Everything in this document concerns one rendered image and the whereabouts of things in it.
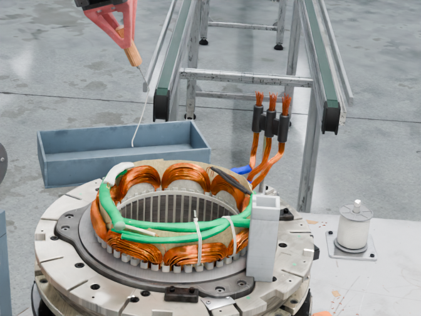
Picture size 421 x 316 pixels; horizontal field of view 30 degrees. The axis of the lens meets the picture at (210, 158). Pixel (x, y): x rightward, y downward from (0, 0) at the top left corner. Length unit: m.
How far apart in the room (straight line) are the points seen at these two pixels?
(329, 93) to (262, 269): 1.50
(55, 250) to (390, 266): 0.77
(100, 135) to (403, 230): 0.67
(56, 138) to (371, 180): 2.43
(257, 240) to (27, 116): 3.20
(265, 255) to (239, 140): 2.94
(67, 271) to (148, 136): 0.46
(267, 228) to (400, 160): 2.97
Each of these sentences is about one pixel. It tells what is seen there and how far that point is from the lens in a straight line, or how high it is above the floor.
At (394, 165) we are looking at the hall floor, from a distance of 3.69.
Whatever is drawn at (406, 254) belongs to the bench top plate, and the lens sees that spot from 1.53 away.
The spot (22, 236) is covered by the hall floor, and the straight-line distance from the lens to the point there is 2.98.
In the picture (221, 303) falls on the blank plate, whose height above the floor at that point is 1.10.
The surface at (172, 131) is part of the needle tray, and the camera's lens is 1.27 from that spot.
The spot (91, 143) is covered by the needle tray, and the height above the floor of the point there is 1.04.
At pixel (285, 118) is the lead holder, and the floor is 1.22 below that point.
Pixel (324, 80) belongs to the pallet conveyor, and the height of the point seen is 0.76.
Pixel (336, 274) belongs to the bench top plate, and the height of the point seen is 0.78.
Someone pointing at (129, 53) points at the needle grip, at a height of 1.21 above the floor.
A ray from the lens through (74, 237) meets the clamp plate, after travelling 0.89.
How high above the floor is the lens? 1.58
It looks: 26 degrees down
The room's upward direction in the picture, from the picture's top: 4 degrees clockwise
